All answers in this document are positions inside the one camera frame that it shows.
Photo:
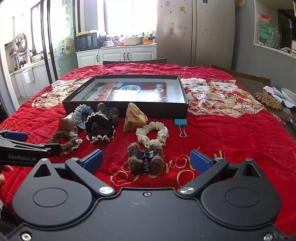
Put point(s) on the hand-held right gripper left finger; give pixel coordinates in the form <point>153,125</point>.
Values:
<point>93,160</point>

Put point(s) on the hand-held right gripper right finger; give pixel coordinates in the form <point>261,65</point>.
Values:
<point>200,160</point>

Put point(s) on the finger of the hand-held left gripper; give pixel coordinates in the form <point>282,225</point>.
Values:
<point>54,149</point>
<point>15,136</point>

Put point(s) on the brown braided scrunchie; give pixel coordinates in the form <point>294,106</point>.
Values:
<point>57,135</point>

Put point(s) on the small brown snack packet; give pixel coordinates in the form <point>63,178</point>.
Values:
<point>66,124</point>

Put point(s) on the black scrunchie with cream trim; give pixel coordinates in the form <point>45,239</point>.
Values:
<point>108,133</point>

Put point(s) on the brown fuzzy hair claw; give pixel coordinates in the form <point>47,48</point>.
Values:
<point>134,166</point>
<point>115,118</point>

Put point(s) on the blue binder clip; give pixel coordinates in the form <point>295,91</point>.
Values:
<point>180,122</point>

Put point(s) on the blue crochet scrunchie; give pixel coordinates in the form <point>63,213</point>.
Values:
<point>81,108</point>

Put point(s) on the tan triangular snack packet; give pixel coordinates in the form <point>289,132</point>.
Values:
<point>131,122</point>

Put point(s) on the cream crochet scrunchie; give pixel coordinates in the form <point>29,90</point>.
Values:
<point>141,133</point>

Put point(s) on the black shallow cardboard box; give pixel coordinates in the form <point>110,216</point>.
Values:
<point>143,111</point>

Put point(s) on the person's left hand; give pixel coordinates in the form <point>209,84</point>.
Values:
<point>5,170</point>

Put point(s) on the red printed blanket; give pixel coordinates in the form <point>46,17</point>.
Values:
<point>231,139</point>

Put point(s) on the white hanging bin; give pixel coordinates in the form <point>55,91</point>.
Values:
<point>28,75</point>

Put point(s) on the hanging steel bowls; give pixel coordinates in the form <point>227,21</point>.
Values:
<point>20,42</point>

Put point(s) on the brown wooden chair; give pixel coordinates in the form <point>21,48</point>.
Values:
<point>249,77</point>

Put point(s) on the black framed sliding door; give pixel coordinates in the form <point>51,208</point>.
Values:
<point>51,46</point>

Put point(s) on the white kitchen cabinet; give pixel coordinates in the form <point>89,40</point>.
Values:
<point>111,55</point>

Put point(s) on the black microwave oven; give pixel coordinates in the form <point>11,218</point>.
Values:
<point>84,41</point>

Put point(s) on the white mug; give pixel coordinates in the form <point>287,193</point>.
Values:
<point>107,43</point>

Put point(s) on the silver double-door refrigerator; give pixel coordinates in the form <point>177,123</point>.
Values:
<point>196,34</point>

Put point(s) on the white plastic basin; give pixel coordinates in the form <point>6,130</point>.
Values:
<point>131,40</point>

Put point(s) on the green and red wall poster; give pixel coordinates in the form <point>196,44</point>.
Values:
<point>266,31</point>

